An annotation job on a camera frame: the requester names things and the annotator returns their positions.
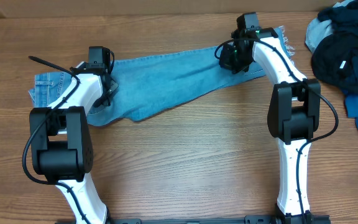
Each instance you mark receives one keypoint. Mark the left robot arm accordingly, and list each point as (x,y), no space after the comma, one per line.
(59,150)

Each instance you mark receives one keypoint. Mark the light blue denim jeans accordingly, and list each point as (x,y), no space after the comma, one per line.
(150,85)

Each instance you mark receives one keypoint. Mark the white grey striped cloth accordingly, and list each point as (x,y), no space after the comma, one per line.
(316,32)

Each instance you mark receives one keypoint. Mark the black garment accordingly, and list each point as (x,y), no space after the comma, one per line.
(335,60)

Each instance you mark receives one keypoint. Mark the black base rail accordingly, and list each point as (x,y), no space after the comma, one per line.
(249,219)

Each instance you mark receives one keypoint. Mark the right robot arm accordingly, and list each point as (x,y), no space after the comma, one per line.
(293,113)

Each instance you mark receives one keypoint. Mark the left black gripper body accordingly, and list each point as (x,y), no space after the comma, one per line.
(108,92)

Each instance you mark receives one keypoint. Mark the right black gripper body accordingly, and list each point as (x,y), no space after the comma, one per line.
(229,61)

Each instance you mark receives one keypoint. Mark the cardboard wall panel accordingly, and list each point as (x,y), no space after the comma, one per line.
(72,8)

